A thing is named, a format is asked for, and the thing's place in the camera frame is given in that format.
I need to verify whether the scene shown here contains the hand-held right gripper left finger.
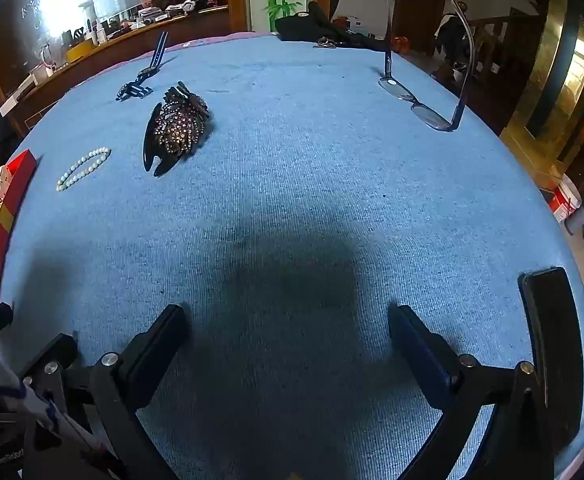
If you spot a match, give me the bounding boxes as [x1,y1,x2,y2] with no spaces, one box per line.
[19,304,189,480]

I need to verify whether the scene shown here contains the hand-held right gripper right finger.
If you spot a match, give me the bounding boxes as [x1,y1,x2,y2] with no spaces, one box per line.
[389,304,555,480]

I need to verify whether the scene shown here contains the red box with white inside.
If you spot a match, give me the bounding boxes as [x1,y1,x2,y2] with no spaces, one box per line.
[0,149,39,321]

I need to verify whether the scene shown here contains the black smartphone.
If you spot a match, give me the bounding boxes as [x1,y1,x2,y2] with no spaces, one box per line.
[519,267,584,456]

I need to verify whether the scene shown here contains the red white carton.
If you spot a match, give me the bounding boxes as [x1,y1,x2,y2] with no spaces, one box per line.
[548,175,584,224]

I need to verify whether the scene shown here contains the rhinestone hair claw clip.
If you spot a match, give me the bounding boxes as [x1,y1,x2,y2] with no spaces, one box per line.
[143,81,211,179]

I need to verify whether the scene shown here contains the yellow box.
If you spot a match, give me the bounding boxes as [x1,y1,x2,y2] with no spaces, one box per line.
[66,40,96,64]

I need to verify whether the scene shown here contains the dark-framed eyeglasses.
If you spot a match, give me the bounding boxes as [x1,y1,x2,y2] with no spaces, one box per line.
[378,0,475,133]

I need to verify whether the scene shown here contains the blue striped bolo tie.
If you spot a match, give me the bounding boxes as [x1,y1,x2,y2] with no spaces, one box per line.
[116,31,169,103]

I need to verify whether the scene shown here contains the wooden counter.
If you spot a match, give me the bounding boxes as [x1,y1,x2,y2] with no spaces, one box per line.
[0,5,230,136]

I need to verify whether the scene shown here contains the black cloth bag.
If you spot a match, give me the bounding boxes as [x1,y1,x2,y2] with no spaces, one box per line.
[276,1,390,52]

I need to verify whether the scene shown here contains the white red blue striped cable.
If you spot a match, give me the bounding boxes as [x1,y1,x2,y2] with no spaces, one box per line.
[0,327,108,466]

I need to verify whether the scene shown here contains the white pearl bracelet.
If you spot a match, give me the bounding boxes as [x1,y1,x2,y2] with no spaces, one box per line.
[55,147,112,192]

